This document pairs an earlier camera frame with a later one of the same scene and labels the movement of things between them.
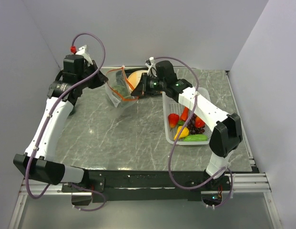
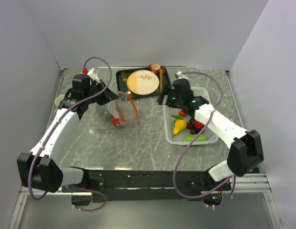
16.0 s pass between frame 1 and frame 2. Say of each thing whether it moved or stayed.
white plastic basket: stayed
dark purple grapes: stayed
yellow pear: moved
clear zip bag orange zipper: moved
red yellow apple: moved
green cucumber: stayed
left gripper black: moved
